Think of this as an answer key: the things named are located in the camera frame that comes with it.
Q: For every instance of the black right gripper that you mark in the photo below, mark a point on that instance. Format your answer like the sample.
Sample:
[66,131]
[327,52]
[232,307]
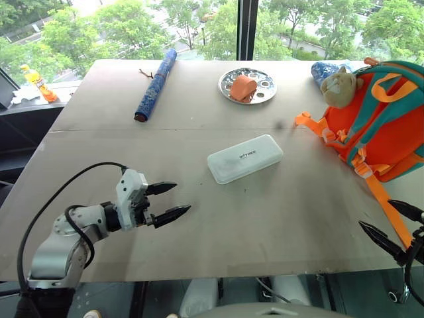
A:
[418,240]

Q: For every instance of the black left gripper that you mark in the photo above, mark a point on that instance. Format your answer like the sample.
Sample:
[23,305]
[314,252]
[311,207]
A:
[143,212]

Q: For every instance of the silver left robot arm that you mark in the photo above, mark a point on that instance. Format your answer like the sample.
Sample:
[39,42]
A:
[53,251]

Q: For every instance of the white plastic case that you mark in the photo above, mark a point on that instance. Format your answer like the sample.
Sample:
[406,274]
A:
[245,159]

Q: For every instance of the orange and teal backpack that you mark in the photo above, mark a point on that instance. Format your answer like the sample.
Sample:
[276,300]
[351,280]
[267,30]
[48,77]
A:
[387,122]

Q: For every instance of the metal caster wheel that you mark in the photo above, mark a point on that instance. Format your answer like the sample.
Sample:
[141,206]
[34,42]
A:
[399,295]

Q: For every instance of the white rounded shape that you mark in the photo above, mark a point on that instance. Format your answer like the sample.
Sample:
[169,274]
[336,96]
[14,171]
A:
[291,289]
[198,296]

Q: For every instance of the black table leg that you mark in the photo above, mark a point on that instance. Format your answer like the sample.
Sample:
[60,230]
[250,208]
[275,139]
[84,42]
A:
[139,299]

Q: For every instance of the blue patterned rolled scroll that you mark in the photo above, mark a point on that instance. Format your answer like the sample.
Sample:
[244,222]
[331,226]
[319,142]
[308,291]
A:
[155,84]

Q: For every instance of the beige plush cat toy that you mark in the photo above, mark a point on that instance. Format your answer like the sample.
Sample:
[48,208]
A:
[339,87]

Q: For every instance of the round perforated metal plate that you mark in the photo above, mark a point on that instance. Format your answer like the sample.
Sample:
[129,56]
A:
[265,79]

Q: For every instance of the black side desk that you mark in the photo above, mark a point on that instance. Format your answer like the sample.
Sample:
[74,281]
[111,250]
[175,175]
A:
[26,129]

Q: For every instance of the blue patterned cloth bundle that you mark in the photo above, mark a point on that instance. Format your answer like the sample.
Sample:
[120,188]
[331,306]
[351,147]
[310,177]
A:
[323,71]

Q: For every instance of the orange soda bottle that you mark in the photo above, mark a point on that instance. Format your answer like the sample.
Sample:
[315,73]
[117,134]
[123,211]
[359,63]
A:
[41,84]

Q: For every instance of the white crumpled paper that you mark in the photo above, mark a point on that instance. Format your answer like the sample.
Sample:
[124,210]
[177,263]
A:
[24,96]

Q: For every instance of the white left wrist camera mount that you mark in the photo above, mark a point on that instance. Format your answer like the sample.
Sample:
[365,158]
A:
[128,189]

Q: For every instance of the black window frame post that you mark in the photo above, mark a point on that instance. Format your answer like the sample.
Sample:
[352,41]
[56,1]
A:
[246,30]

